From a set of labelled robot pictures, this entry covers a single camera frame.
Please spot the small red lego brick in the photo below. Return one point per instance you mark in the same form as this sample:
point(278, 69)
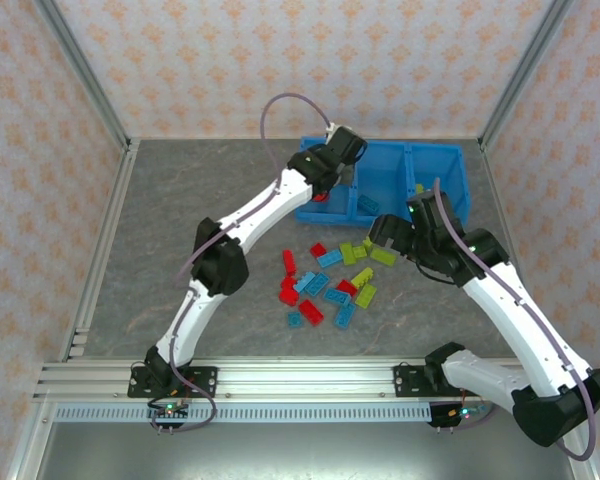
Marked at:
point(290, 295)
point(286, 283)
point(318, 249)

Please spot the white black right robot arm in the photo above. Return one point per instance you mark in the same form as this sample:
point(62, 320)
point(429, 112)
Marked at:
point(510, 310)

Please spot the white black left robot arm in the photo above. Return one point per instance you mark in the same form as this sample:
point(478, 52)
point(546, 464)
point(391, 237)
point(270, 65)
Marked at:
point(260, 210)

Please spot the blue three-compartment plastic bin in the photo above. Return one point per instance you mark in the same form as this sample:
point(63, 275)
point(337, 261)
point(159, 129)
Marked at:
point(390, 165)

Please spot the grey metal lower panel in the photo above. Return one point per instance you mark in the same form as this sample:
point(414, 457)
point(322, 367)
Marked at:
point(305, 455)

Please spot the thin aluminium side rail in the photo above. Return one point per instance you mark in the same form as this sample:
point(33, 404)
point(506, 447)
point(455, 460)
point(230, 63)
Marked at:
point(498, 200)

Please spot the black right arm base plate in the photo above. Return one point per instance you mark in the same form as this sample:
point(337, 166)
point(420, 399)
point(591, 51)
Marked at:
point(405, 380)

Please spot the wide aluminium frame rail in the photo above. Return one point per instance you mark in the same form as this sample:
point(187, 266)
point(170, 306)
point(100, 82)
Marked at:
point(305, 380)

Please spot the slanted aluminium frame post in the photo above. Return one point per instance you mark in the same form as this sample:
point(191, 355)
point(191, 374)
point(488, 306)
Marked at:
point(526, 70)
point(83, 70)

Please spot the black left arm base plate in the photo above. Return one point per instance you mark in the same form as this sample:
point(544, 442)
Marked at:
point(206, 381)

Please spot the aluminium side frame rail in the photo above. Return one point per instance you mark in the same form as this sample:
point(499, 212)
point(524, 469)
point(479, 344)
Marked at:
point(102, 250)

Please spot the aluminium frame leg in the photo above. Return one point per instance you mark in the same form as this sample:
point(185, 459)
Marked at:
point(32, 440)
point(589, 472)

